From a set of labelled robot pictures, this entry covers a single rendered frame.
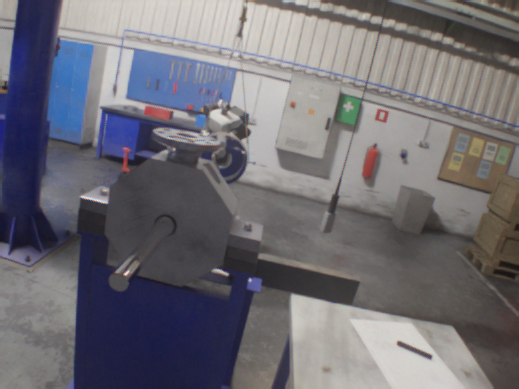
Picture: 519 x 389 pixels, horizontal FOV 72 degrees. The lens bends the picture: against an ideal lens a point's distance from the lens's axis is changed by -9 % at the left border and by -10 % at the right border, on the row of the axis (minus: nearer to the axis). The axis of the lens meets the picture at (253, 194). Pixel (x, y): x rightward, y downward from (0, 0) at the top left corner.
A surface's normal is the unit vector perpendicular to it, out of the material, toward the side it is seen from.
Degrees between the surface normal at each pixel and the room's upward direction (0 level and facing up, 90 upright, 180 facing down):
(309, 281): 90
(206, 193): 90
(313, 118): 90
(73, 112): 90
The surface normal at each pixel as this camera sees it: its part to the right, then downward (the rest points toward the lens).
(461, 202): -0.10, 0.25
